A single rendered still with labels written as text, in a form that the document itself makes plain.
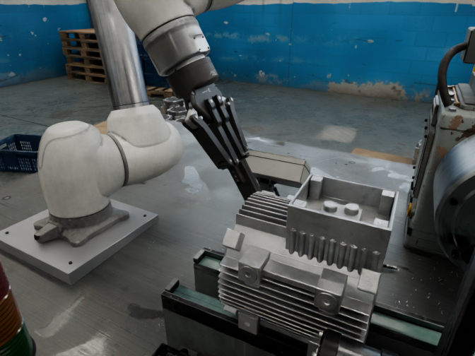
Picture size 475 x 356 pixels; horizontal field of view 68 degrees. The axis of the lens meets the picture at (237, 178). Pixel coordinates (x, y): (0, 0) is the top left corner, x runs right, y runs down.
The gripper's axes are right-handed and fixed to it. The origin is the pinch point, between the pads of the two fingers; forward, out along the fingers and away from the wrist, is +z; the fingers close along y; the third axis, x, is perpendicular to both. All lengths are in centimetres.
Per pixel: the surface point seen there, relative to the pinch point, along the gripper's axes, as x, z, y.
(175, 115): 158, -24, 186
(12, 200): 89, -16, 8
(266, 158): 3.4, 1.2, 15.9
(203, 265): 15.4, 12.5, -3.0
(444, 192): -25.2, 17.6, 15.8
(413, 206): -15, 32, 41
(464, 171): -28.9, 15.1, 16.9
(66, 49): 532, -244, 447
